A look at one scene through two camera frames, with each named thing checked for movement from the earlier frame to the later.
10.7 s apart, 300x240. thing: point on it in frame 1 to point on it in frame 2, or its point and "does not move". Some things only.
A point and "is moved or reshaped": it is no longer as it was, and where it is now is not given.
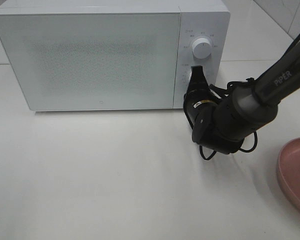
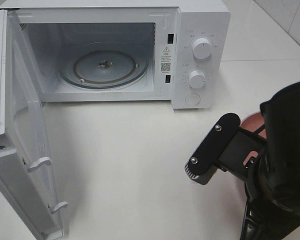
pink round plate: [293, 169] is moved or reshaped
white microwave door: [68, 61] to [21, 164]
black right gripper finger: [198, 82] to [201, 163]
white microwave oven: [112, 54] does not move
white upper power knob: [202, 48] does not move
